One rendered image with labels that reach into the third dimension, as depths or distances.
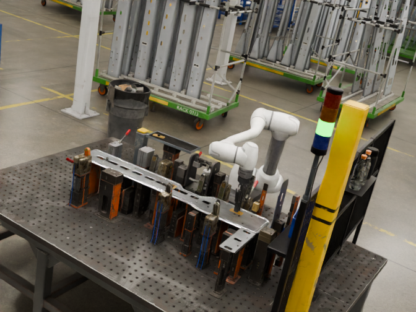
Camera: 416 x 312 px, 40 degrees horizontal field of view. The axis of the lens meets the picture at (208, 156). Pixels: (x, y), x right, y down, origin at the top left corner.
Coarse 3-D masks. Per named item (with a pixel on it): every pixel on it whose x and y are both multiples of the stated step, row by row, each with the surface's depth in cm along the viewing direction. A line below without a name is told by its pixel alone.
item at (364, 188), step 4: (360, 152) 335; (372, 176) 337; (348, 180) 324; (368, 180) 330; (372, 180) 331; (348, 184) 318; (364, 184) 323; (368, 184) 324; (348, 188) 314; (364, 188) 318; (344, 192) 313; (348, 192) 309; (352, 192) 310; (356, 192) 311; (360, 192) 312; (364, 192) 313; (360, 196) 307
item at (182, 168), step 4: (184, 164) 394; (180, 168) 386; (184, 168) 387; (180, 172) 387; (184, 172) 386; (176, 176) 390; (180, 176) 388; (184, 176) 388; (176, 180) 390; (180, 180) 389; (184, 188) 395; (180, 192) 393; (176, 200) 395; (176, 204) 397; (180, 204) 397; (176, 208) 397
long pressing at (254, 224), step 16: (96, 160) 391; (112, 160) 396; (128, 176) 378; (144, 176) 382; (160, 176) 386; (160, 192) 368; (176, 192) 369; (208, 208) 357; (224, 208) 361; (240, 224) 345; (256, 224) 349
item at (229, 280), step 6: (240, 240) 332; (240, 252) 334; (234, 258) 337; (240, 258) 337; (234, 264) 339; (240, 264) 341; (234, 270) 340; (228, 276) 344; (234, 276) 341; (240, 276) 348; (228, 282) 340; (234, 282) 340
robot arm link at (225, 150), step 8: (256, 120) 376; (256, 128) 369; (232, 136) 355; (240, 136) 358; (248, 136) 362; (256, 136) 369; (216, 144) 340; (224, 144) 340; (232, 144) 341; (216, 152) 338; (224, 152) 337; (232, 152) 337; (224, 160) 340; (232, 160) 339
